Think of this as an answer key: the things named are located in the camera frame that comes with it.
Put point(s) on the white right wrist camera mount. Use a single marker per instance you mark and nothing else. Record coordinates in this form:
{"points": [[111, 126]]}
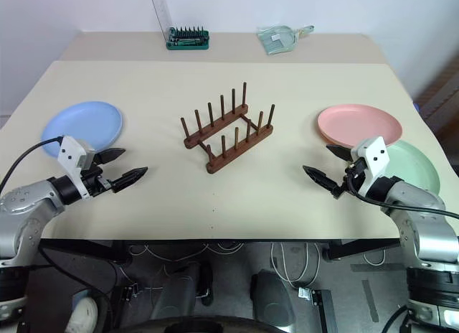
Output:
{"points": [[376, 157]]}

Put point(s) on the green plate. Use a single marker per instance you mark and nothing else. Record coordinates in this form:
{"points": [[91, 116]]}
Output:
{"points": [[412, 168]]}

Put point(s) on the green screwdriver bit case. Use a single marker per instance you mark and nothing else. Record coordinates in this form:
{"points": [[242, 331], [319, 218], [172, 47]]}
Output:
{"points": [[186, 46]]}

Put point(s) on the mint green bagged dustpan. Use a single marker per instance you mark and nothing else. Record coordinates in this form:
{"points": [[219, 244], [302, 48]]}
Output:
{"points": [[278, 40]]}

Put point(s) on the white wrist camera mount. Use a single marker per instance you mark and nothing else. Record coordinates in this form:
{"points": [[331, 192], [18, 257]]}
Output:
{"points": [[70, 157], [376, 157]]}

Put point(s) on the blue plate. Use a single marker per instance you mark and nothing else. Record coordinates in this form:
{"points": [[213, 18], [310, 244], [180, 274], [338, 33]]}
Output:
{"points": [[86, 121]]}

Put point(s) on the black table frame bar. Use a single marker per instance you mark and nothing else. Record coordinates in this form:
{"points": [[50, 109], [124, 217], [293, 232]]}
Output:
{"points": [[358, 249], [86, 250]]}

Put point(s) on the cream table mat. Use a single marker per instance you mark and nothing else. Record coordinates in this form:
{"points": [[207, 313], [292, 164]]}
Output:
{"points": [[229, 211]]}

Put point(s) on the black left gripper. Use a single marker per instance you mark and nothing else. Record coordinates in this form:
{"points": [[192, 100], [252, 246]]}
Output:
{"points": [[94, 182]]}

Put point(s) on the wooden dish rack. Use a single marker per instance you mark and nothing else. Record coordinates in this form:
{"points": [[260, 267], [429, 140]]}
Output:
{"points": [[233, 153]]}

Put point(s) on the grey floor tape strip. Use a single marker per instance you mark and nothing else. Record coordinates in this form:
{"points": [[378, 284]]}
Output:
{"points": [[370, 300]]}

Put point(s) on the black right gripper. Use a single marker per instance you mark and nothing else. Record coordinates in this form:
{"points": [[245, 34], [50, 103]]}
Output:
{"points": [[353, 178]]}

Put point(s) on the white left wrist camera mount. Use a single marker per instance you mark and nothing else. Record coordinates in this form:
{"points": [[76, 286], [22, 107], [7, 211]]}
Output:
{"points": [[70, 157]]}

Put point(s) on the pink-red plate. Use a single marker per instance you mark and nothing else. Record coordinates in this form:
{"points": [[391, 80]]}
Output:
{"points": [[358, 123]]}

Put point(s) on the black metal floor bracket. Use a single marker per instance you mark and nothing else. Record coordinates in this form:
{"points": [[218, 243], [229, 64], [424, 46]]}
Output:
{"points": [[321, 308]]}

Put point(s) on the dark grey rounded shape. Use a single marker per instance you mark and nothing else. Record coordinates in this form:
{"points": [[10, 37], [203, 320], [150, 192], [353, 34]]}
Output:
{"points": [[270, 300], [179, 293]]}

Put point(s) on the brown wooden slatted furniture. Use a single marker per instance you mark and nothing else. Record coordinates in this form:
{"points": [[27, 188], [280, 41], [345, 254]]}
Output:
{"points": [[439, 96]]}

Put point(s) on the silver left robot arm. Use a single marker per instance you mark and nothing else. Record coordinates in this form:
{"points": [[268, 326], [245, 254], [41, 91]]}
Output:
{"points": [[25, 207]]}

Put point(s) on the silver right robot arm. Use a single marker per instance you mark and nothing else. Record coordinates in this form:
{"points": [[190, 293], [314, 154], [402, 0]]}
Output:
{"points": [[426, 225]]}

